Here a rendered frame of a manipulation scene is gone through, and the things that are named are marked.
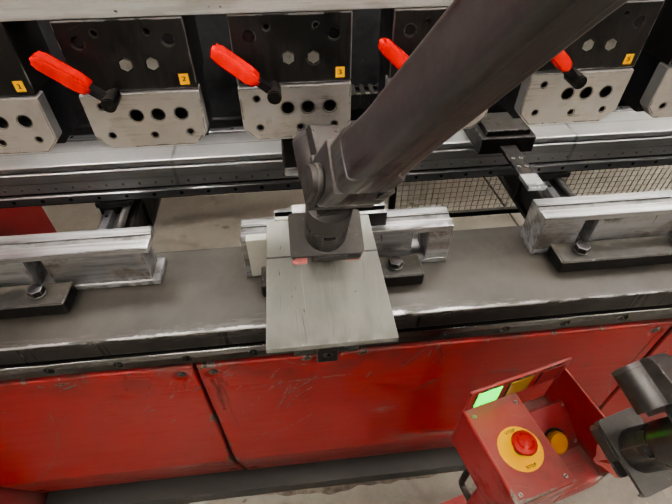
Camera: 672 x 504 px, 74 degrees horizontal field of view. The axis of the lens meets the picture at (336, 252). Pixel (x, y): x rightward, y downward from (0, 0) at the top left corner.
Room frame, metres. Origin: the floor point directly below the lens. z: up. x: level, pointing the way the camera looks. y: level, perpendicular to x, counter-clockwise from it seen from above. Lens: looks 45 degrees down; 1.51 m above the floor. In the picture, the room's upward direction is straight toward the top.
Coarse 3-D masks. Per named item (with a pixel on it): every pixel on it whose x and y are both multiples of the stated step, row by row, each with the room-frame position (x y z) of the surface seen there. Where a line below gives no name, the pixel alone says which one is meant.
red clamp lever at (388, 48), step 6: (384, 42) 0.55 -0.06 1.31; (390, 42) 0.55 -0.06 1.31; (384, 48) 0.55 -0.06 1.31; (390, 48) 0.55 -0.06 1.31; (396, 48) 0.55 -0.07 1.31; (384, 54) 0.55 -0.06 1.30; (390, 54) 0.55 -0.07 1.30; (396, 54) 0.55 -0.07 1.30; (402, 54) 0.55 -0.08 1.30; (390, 60) 0.55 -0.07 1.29; (396, 60) 0.55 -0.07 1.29; (402, 60) 0.55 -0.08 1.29; (396, 66) 0.55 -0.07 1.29
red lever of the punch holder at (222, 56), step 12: (216, 48) 0.53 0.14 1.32; (216, 60) 0.52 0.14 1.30; (228, 60) 0.53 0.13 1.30; (240, 60) 0.54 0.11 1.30; (240, 72) 0.53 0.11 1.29; (252, 72) 0.53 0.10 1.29; (252, 84) 0.53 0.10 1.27; (264, 84) 0.54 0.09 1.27; (276, 84) 0.55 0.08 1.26; (276, 96) 0.53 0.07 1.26
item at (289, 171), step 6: (282, 144) 0.60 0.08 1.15; (288, 144) 0.60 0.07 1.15; (288, 150) 0.60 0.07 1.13; (288, 156) 0.60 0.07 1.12; (294, 156) 0.60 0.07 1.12; (288, 162) 0.60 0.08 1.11; (294, 162) 0.60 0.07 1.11; (288, 168) 0.61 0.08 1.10; (294, 168) 0.61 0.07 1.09; (288, 174) 0.61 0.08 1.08; (294, 174) 0.61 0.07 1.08
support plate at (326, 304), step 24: (360, 216) 0.60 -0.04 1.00; (288, 240) 0.54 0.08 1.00; (288, 264) 0.49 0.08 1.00; (312, 264) 0.49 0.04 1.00; (336, 264) 0.49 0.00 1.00; (360, 264) 0.49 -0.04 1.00; (288, 288) 0.44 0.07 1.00; (312, 288) 0.44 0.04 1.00; (336, 288) 0.44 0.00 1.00; (360, 288) 0.44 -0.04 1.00; (384, 288) 0.44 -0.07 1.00; (288, 312) 0.39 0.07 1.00; (312, 312) 0.39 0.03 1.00; (336, 312) 0.39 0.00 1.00; (360, 312) 0.39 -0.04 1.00; (384, 312) 0.39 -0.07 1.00; (288, 336) 0.35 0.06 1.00; (312, 336) 0.35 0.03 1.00; (336, 336) 0.35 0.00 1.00; (360, 336) 0.35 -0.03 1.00; (384, 336) 0.35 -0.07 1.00
